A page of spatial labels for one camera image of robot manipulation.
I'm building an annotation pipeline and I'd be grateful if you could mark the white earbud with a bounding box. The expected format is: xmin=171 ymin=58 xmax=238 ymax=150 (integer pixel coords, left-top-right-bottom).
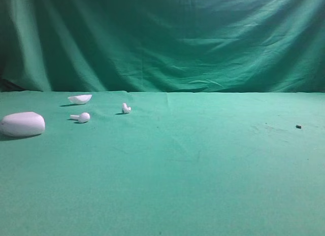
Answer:
xmin=122 ymin=103 xmax=132 ymax=114
xmin=70 ymin=112 xmax=91 ymax=123

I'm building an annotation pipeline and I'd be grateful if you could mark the white earbud case lid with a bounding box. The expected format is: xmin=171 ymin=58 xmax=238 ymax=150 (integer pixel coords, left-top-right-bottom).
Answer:
xmin=68 ymin=94 xmax=92 ymax=105

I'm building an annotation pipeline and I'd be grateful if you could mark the white earbud lying flat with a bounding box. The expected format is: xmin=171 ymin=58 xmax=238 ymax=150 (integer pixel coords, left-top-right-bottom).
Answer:
xmin=70 ymin=112 xmax=91 ymax=123

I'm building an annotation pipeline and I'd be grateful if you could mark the green table cloth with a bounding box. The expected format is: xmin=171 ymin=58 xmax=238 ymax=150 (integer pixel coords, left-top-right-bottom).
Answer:
xmin=1 ymin=91 xmax=324 ymax=235

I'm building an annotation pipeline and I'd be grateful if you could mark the green backdrop cloth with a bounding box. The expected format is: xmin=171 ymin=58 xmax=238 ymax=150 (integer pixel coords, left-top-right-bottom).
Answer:
xmin=1 ymin=0 xmax=324 ymax=92

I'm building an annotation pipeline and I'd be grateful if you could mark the white earbud case base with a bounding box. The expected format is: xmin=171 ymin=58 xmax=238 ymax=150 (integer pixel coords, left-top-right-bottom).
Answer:
xmin=1 ymin=112 xmax=46 ymax=137

